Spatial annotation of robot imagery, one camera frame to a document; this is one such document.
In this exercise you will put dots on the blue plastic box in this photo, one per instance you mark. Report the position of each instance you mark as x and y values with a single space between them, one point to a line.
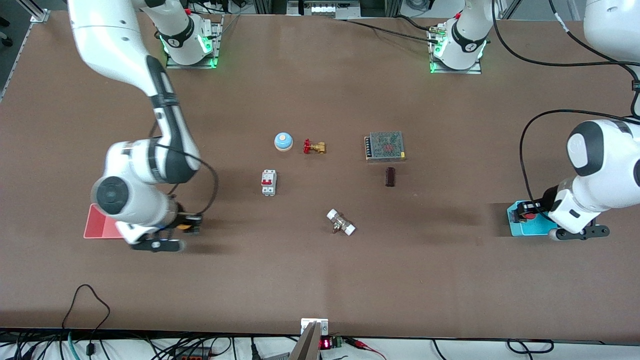
532 230

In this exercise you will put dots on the pink plastic box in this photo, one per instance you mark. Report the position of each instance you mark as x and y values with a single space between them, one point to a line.
97 225

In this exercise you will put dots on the blue dome bell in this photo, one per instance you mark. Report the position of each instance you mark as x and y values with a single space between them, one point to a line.
283 141

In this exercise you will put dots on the black power strip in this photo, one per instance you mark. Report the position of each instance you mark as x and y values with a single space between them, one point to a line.
192 354

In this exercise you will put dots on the dark brown block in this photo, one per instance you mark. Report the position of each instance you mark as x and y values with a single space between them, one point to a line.
390 177

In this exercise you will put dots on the silver fitting white caps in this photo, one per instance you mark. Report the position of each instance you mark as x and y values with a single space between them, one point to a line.
341 223

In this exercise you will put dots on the metal mesh power supply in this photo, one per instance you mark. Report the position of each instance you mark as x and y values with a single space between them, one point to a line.
386 146

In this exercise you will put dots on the white mounting plate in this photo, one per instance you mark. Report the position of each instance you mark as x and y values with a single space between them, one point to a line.
306 324

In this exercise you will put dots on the red digit display module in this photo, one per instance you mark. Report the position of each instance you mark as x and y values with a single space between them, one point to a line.
326 343

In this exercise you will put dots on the silver aluminium profile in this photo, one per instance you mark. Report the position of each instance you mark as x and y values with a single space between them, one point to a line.
40 15

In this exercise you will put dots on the silver rack device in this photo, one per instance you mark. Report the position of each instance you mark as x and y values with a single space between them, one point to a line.
322 9

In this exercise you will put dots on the white circuit breaker red switch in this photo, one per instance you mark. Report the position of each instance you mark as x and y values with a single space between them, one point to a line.
268 182

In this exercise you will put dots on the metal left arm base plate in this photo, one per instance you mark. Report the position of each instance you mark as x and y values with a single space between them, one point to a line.
455 71

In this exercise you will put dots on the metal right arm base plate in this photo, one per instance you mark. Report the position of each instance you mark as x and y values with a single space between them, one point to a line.
192 65

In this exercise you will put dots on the grey camera mount bar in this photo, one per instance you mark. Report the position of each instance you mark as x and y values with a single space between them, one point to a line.
306 347

